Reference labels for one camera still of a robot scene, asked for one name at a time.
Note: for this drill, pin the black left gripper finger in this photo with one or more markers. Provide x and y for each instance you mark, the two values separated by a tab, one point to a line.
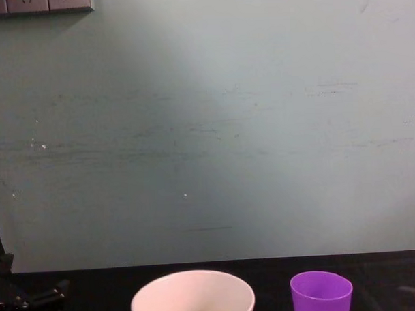
0	260
48	293

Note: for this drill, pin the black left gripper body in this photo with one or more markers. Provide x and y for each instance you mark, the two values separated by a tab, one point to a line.
6	299

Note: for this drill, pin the purple plastic cup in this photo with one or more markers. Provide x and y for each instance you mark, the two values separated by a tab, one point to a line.
321	300

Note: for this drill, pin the pale pink cup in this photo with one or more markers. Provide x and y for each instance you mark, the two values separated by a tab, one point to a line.
185	292

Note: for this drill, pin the black table cloth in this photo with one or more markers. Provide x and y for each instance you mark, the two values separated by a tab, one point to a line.
204	265

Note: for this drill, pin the grey wall socket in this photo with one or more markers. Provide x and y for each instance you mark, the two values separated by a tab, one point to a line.
70	1
27	3

